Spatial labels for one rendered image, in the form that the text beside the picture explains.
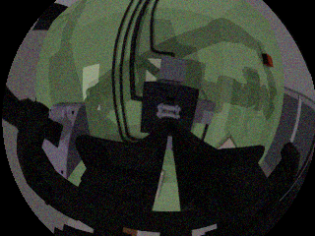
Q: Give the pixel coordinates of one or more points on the small reddish-brown block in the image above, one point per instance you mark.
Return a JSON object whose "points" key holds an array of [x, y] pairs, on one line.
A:
{"points": [[267, 60]]}

